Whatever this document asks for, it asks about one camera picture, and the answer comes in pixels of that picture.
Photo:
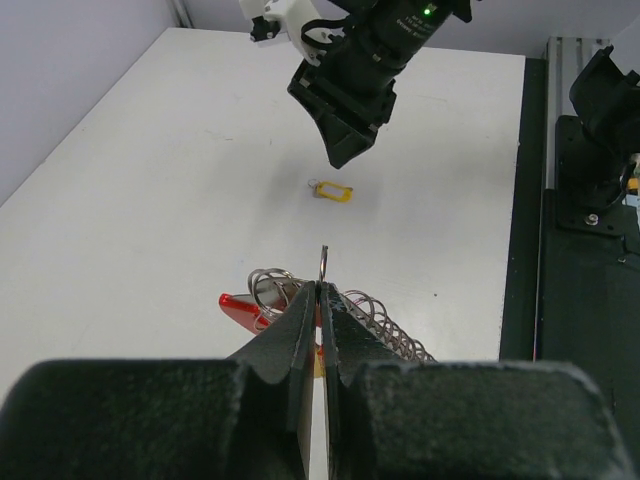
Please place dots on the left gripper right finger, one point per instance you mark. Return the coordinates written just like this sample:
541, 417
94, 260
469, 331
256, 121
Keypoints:
388, 418

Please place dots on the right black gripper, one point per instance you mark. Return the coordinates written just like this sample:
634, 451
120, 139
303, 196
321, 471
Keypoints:
349, 91

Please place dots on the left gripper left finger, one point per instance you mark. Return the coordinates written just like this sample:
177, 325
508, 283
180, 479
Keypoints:
247, 416

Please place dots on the key with yellow window tag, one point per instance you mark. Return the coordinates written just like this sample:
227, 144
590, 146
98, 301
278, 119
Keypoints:
331, 191

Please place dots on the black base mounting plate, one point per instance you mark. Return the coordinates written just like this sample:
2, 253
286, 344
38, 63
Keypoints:
570, 295

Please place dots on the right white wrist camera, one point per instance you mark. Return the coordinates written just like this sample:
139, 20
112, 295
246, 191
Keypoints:
285, 22

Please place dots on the right aluminium frame post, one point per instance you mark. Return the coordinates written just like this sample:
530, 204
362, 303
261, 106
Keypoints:
181, 13

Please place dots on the right aluminium table rail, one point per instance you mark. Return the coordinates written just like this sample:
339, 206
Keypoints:
565, 58

